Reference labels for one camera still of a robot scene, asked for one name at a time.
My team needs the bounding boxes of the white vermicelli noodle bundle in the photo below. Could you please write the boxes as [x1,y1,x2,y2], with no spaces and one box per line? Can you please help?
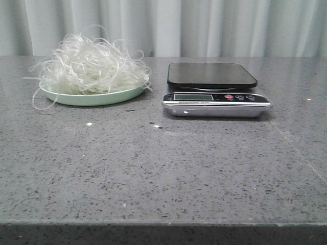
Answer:
[30,32,152,108]

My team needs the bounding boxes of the black silver kitchen scale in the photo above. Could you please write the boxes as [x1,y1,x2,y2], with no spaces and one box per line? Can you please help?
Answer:
[162,63,273,118]

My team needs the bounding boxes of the light green round plate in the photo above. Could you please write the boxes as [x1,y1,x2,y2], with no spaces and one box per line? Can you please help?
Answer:
[32,77,151,110]

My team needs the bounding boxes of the white pleated curtain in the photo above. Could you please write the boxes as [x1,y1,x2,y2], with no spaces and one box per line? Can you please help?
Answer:
[1,1,326,57]

